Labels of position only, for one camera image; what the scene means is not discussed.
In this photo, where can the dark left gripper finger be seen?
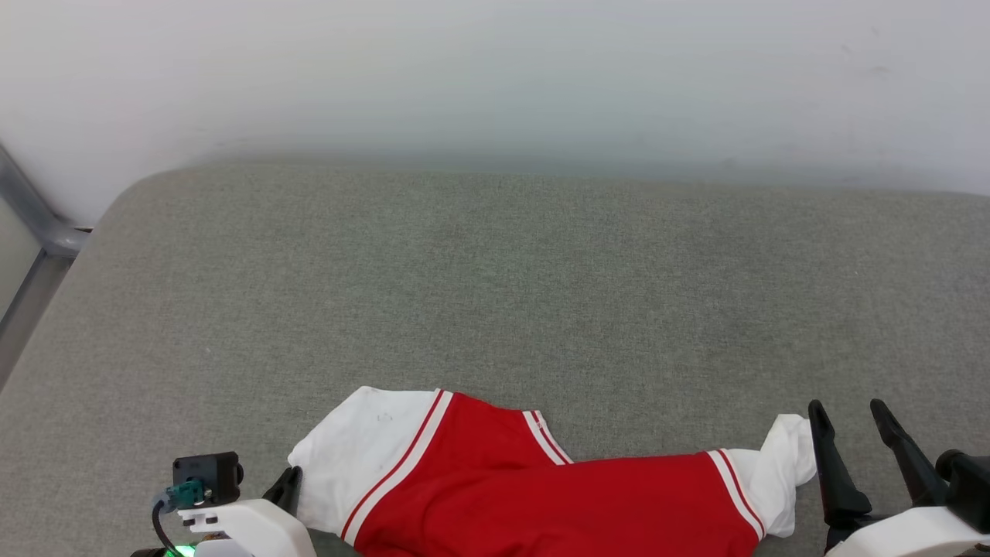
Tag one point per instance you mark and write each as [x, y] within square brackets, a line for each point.
[286, 491]

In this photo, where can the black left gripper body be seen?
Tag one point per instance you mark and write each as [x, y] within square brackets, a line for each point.
[166, 551]

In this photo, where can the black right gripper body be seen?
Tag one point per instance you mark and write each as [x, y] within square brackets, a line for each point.
[847, 530]

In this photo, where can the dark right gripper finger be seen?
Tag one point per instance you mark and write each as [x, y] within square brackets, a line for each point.
[913, 464]
[835, 480]

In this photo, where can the red and white jersey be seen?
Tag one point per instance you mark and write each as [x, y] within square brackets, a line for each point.
[541, 503]

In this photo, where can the grey fabric sofa seat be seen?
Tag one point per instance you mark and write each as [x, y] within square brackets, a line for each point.
[495, 294]

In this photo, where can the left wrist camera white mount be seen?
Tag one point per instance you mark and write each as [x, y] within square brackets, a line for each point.
[255, 530]

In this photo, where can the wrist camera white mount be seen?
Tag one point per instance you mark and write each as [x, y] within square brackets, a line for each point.
[255, 530]
[913, 538]

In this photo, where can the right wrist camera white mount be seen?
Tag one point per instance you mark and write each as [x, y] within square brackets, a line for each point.
[913, 538]

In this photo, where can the grey metal frame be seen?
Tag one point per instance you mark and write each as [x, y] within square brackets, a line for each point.
[46, 232]

